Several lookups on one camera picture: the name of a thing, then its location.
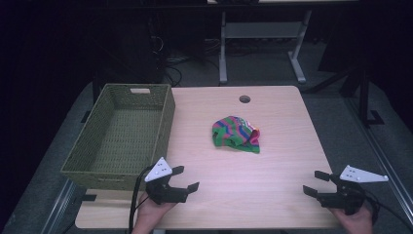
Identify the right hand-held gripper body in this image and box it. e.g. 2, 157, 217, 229
317, 165, 390, 215

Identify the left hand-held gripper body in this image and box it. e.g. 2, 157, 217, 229
144, 156, 190, 206

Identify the green woven basket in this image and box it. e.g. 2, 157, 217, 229
60, 83, 176, 192

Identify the colourful striped cloth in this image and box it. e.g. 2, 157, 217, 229
211, 115, 262, 155

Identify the person's left hand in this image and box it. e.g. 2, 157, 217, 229
131, 192, 176, 234

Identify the person's right hand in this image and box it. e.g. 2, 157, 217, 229
327, 204, 375, 234

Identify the black metal stand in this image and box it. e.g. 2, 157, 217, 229
339, 64, 386, 129

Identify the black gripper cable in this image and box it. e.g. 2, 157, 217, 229
128, 165, 154, 234
363, 191, 413, 230

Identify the metal floor rail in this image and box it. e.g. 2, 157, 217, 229
344, 97, 413, 225
40, 178, 77, 234

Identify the tangle of floor cables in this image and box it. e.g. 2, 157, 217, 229
160, 55, 191, 88

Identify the grey metal desk frame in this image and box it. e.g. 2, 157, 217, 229
218, 9, 314, 86

